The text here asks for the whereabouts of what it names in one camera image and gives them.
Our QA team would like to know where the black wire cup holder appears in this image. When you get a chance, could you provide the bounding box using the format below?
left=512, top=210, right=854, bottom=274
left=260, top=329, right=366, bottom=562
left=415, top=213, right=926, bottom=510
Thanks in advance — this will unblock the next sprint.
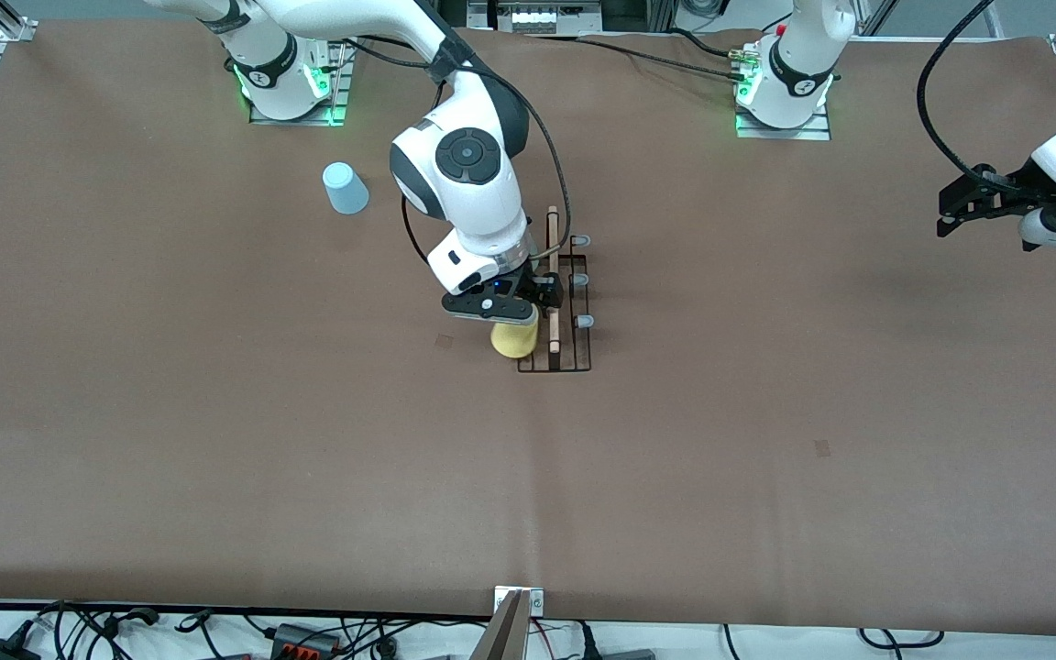
left=517, top=206, right=595, bottom=373

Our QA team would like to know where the yellow plastic cup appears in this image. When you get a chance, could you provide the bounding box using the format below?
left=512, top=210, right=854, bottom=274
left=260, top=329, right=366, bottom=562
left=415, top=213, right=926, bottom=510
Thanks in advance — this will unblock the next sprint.
left=489, top=321, right=540, bottom=359

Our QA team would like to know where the light blue plastic cup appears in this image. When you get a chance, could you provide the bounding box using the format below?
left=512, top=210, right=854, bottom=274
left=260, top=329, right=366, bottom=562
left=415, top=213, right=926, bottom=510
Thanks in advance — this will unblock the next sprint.
left=323, top=162, right=370, bottom=215

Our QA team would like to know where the brown table cover sheet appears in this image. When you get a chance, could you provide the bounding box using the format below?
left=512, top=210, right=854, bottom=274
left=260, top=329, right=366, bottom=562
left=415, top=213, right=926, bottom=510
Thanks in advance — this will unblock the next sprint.
left=0, top=18, right=1056, bottom=638

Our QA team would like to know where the white power strip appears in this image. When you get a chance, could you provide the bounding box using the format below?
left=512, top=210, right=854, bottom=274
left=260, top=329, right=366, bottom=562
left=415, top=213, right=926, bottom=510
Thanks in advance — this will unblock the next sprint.
left=489, top=0, right=604, bottom=34

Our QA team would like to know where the black orange connector box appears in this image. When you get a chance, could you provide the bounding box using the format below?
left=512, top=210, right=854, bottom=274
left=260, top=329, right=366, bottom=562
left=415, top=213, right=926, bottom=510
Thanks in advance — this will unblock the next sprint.
left=271, top=623, right=338, bottom=657

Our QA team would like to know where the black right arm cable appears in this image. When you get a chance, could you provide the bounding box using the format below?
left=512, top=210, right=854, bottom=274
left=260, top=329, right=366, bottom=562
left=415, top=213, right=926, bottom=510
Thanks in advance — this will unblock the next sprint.
left=345, top=35, right=573, bottom=267

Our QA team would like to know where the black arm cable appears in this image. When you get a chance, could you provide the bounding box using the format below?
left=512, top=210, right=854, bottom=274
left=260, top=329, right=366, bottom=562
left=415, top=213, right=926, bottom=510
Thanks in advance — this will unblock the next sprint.
left=916, top=0, right=995, bottom=182
left=345, top=35, right=573, bottom=267

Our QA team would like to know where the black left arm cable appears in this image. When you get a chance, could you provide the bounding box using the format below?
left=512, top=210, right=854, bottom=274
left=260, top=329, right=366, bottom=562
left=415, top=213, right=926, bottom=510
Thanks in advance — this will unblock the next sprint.
left=916, top=0, right=995, bottom=182

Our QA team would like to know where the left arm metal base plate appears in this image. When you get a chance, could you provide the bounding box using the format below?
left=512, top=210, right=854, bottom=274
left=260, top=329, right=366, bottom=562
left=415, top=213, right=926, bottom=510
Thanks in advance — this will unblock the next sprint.
left=735, top=103, right=831, bottom=141

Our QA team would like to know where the black tabletop cable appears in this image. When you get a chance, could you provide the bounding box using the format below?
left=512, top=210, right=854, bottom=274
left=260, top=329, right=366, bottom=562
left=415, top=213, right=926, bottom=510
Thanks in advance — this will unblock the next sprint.
left=574, top=35, right=749, bottom=83

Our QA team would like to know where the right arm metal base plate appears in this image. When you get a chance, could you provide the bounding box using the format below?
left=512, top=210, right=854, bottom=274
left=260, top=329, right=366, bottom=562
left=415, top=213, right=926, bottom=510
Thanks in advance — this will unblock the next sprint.
left=248, top=27, right=352, bottom=127

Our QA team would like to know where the small metal bracket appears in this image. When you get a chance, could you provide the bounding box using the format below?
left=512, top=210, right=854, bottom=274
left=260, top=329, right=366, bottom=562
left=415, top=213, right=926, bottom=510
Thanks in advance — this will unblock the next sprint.
left=494, top=587, right=545, bottom=617

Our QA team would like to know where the grey aluminium profile post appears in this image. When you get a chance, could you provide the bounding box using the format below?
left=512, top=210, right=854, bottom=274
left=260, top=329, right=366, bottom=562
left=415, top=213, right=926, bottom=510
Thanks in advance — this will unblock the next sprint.
left=471, top=591, right=531, bottom=660

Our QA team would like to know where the black looped floor cable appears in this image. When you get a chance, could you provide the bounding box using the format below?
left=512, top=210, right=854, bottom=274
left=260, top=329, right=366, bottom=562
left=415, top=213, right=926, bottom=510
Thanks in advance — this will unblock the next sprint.
left=858, top=628, right=943, bottom=650

